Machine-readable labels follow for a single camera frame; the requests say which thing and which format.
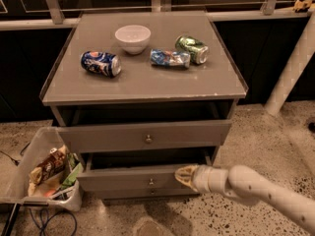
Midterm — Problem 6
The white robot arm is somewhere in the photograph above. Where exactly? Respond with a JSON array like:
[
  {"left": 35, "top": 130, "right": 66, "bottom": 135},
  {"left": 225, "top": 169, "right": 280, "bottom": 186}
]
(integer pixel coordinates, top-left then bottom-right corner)
[{"left": 174, "top": 165, "right": 315, "bottom": 236}]

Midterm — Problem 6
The green soda can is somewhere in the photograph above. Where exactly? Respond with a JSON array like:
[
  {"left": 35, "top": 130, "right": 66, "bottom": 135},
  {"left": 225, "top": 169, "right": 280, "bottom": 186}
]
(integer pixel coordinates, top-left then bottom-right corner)
[{"left": 175, "top": 35, "right": 209, "bottom": 65}]

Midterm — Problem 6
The grey drawer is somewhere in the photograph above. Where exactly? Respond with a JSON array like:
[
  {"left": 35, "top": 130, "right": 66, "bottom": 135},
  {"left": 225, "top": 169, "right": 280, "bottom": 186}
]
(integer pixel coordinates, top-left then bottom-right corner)
[
  {"left": 94, "top": 189, "right": 196, "bottom": 200},
  {"left": 78, "top": 147, "right": 213, "bottom": 192},
  {"left": 57, "top": 120, "right": 231, "bottom": 153}
]

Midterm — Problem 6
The crushed light blue can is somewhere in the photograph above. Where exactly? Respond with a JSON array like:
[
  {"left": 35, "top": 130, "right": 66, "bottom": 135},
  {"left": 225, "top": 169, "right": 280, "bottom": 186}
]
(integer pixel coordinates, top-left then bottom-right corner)
[{"left": 150, "top": 49, "right": 190, "bottom": 69}]

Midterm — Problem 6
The blue cable on floor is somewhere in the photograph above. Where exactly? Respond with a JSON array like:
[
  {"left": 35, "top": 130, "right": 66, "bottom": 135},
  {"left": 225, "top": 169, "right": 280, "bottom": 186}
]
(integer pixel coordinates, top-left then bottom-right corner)
[{"left": 29, "top": 207, "right": 79, "bottom": 236}]

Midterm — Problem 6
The yellow object on ledge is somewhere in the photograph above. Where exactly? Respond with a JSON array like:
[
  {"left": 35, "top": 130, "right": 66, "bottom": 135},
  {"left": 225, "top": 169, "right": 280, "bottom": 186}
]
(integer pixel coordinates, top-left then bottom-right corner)
[{"left": 293, "top": 0, "right": 312, "bottom": 13}]

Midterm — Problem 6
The white ceramic bowl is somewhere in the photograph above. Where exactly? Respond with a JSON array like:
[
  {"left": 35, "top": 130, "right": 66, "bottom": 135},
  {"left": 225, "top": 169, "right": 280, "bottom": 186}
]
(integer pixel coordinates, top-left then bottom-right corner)
[{"left": 115, "top": 25, "right": 151, "bottom": 54}]

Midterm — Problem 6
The brown snack bag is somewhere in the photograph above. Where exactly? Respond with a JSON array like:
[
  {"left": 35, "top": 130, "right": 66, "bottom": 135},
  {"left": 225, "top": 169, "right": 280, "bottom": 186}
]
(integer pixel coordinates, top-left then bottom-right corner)
[{"left": 29, "top": 147, "right": 67, "bottom": 185}]

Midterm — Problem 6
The blue soda can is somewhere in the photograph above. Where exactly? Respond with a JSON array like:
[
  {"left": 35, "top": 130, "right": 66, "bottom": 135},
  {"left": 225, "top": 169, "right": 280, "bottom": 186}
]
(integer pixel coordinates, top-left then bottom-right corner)
[{"left": 81, "top": 51, "right": 121, "bottom": 78}]

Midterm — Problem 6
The metal railing frame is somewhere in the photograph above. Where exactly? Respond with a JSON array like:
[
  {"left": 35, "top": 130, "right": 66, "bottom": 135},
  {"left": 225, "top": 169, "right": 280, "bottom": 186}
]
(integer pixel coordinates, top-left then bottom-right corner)
[{"left": 0, "top": 0, "right": 314, "bottom": 30}]

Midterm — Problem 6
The grey top drawer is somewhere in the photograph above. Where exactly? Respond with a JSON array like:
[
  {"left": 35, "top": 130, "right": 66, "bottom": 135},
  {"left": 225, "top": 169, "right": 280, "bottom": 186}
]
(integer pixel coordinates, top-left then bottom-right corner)
[{"left": 57, "top": 120, "right": 231, "bottom": 153}]

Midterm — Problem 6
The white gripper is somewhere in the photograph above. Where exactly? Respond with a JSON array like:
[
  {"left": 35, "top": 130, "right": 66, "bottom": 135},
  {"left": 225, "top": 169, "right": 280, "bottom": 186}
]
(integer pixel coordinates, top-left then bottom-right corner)
[{"left": 175, "top": 165, "right": 228, "bottom": 195}]

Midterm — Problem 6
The green snack packet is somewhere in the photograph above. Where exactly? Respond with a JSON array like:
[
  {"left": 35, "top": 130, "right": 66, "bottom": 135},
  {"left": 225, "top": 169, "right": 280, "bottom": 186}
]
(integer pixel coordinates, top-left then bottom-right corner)
[{"left": 61, "top": 153, "right": 83, "bottom": 190}]

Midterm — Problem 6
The grey drawer cabinet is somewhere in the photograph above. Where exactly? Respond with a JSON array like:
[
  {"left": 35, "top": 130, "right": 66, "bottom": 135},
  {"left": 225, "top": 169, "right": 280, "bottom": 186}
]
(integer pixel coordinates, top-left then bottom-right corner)
[{"left": 38, "top": 10, "right": 249, "bottom": 201}]

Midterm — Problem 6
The black cable on floor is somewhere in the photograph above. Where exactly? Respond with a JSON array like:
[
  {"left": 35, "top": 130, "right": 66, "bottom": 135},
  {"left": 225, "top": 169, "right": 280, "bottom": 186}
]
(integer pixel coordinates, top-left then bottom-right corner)
[{"left": 0, "top": 141, "right": 32, "bottom": 167}]

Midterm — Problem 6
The white diagonal pole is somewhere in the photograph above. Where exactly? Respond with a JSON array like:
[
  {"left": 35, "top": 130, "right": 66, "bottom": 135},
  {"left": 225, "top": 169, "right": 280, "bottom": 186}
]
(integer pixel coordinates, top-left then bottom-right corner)
[{"left": 264, "top": 13, "right": 315, "bottom": 116}]

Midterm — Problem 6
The grey bottom drawer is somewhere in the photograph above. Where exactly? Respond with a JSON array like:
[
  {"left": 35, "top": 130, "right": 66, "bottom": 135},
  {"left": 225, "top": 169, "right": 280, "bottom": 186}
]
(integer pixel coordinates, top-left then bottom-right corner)
[{"left": 94, "top": 189, "right": 196, "bottom": 200}]

